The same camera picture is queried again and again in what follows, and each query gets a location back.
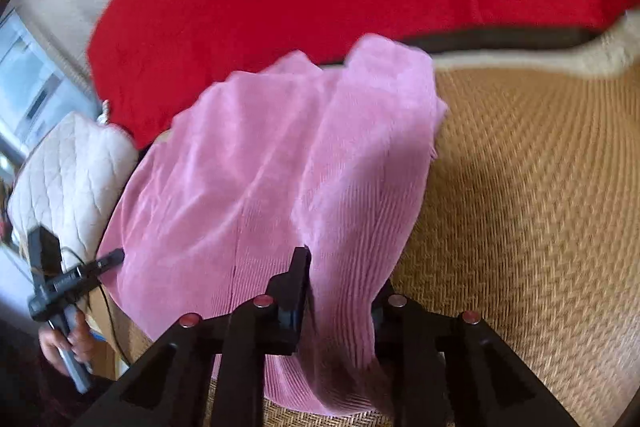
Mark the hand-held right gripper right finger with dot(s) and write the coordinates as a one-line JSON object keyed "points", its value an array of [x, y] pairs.
{"points": [[395, 322]]}

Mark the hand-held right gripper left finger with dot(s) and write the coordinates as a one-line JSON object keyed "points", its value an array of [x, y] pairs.
{"points": [[295, 287]]}

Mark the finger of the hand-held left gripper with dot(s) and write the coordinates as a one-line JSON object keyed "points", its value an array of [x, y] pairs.
{"points": [[112, 259]]}

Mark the person's left hand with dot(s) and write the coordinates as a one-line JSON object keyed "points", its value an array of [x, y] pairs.
{"points": [[82, 337]]}

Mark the white quilted pad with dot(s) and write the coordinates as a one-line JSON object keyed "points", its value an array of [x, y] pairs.
{"points": [[65, 177]]}

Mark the woven rattan mat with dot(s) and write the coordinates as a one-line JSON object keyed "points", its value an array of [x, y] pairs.
{"points": [[525, 207]]}

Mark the dark brown sofa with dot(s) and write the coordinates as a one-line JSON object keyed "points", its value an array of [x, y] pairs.
{"points": [[500, 39]]}

